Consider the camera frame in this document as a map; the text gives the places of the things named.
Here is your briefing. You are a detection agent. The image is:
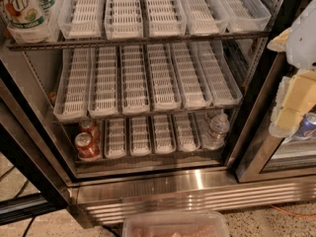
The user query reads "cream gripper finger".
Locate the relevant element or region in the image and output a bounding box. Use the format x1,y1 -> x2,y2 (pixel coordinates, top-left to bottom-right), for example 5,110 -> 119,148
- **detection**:
268,28 -> 291,52
269,69 -> 316,138

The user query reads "top shelf tray two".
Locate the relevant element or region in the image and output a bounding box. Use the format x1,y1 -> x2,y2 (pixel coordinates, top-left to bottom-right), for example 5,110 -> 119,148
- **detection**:
104,0 -> 143,40

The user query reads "black fridge door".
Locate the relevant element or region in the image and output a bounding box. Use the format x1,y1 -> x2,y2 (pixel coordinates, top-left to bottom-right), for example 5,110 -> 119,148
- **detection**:
0,64 -> 69,225

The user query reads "middle shelf tray four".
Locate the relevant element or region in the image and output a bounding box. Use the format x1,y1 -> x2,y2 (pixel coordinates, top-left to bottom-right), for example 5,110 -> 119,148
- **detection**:
146,43 -> 182,111

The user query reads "bottom shelf tray three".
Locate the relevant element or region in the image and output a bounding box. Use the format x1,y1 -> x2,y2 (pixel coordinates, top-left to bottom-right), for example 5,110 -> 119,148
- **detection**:
152,115 -> 176,154

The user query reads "middle shelf tray five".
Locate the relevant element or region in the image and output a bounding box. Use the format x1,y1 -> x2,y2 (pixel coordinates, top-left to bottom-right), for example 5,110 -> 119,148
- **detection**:
170,42 -> 212,109

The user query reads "clear plastic food container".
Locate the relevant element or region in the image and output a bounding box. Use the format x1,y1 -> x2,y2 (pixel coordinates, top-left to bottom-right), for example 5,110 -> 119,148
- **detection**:
122,210 -> 230,237

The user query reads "clear water bottle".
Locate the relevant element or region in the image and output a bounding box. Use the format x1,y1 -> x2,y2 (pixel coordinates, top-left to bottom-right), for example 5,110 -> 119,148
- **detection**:
203,111 -> 230,150

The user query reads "front red soda can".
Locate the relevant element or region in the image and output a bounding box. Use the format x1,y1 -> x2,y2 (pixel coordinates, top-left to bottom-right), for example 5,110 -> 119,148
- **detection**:
75,132 -> 101,160

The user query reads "middle shelf tray two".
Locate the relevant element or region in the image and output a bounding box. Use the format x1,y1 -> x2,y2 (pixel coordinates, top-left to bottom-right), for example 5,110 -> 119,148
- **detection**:
88,46 -> 119,119

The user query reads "shelf tray two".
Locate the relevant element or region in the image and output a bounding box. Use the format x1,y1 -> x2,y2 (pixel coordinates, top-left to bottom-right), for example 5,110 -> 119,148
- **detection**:
129,117 -> 151,157
104,0 -> 143,40
88,46 -> 119,119

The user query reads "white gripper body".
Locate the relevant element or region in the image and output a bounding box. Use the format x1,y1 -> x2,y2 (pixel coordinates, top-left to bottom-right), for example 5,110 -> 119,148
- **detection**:
285,0 -> 316,69

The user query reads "middle shelf tray three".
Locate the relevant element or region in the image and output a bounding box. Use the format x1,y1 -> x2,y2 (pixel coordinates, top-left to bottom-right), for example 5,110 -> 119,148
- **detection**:
119,45 -> 150,115

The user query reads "top shelf tray three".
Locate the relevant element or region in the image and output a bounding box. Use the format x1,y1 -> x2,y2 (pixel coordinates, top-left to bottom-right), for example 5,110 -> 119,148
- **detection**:
144,0 -> 187,38

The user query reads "rear red soda can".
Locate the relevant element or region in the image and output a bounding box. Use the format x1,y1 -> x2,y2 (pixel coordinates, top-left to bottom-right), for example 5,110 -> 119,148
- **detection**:
79,119 -> 101,140

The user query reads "orange cable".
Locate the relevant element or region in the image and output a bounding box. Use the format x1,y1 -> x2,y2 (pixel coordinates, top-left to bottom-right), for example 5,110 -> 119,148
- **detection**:
270,204 -> 316,219

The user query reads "shelf tray three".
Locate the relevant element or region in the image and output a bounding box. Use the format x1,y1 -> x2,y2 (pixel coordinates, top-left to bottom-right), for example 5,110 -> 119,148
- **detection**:
119,45 -> 150,115
152,115 -> 176,154
144,0 -> 187,38

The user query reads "top shelf tray five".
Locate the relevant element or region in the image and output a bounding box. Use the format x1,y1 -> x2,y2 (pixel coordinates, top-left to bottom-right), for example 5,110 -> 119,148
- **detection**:
220,0 -> 271,33

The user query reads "black floor cable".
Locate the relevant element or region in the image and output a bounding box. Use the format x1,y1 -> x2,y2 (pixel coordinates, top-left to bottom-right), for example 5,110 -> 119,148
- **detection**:
0,165 -> 38,237

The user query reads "middle shelf tray one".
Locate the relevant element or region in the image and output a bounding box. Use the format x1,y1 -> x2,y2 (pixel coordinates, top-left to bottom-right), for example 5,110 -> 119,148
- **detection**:
53,48 -> 91,121

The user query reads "shelf tray five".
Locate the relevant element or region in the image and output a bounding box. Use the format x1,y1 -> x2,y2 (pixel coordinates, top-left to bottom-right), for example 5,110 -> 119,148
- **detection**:
220,0 -> 271,33
170,42 -> 212,109

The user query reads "blue soda can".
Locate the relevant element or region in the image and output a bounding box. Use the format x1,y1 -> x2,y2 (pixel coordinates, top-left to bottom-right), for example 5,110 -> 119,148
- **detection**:
293,113 -> 316,140

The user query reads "top shelf tray four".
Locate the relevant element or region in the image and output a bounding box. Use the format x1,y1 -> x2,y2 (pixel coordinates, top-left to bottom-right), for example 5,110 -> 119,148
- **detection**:
181,0 -> 229,36

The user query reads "top shelf tray one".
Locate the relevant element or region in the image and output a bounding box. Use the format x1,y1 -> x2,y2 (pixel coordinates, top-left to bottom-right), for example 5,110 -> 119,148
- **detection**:
57,0 -> 105,40

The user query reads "bottom shelf tray two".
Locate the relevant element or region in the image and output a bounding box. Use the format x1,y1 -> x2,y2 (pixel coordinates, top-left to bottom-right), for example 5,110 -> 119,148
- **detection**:
129,117 -> 151,157

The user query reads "red soda can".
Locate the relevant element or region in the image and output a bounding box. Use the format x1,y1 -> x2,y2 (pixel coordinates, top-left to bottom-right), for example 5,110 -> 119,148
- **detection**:
79,119 -> 101,140
75,132 -> 101,160

